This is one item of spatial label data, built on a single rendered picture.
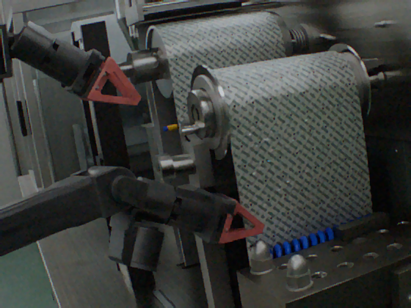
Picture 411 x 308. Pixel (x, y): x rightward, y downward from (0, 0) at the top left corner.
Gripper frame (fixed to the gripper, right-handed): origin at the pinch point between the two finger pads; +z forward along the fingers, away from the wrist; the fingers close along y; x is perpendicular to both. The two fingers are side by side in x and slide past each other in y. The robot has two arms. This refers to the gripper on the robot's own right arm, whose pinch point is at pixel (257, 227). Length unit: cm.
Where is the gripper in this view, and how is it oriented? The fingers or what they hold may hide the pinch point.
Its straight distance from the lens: 94.7
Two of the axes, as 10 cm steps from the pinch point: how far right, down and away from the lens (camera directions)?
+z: 9.0, 2.6, 3.6
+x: 2.8, -9.6, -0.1
